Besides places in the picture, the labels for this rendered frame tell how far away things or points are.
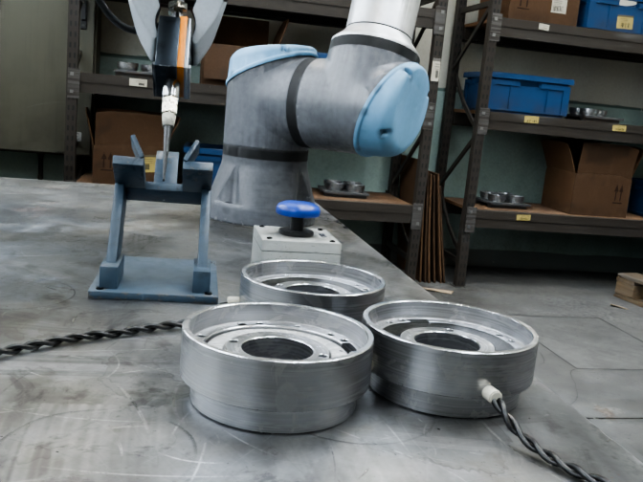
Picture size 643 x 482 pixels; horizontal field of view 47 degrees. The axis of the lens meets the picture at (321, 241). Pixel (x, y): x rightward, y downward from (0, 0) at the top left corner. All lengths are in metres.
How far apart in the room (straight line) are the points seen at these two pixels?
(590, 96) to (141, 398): 4.88
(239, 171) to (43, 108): 3.34
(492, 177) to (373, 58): 4.03
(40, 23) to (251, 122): 3.36
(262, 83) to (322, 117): 0.10
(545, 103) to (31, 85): 2.83
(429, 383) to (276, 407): 0.09
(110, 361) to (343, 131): 0.52
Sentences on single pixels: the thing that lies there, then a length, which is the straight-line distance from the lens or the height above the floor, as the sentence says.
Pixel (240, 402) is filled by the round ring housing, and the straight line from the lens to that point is 0.37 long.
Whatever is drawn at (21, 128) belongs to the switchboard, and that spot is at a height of 0.68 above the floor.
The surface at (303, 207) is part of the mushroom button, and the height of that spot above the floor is 0.87.
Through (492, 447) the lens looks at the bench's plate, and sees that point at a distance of 0.40.
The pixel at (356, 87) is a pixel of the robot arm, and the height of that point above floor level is 0.99.
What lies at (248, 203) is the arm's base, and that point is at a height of 0.83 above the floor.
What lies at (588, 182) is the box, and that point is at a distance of 4.63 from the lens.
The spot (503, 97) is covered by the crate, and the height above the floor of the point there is 1.09.
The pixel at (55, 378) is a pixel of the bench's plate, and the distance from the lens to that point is 0.45.
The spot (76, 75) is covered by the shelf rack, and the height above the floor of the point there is 0.98.
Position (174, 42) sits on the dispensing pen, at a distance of 0.59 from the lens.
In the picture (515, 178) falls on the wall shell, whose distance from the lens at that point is 4.98.
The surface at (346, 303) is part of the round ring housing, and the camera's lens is 0.49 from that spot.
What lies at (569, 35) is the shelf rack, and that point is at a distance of 4.43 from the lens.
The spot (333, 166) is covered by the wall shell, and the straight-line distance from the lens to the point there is 4.57.
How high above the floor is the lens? 0.96
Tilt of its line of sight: 11 degrees down
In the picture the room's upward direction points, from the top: 5 degrees clockwise
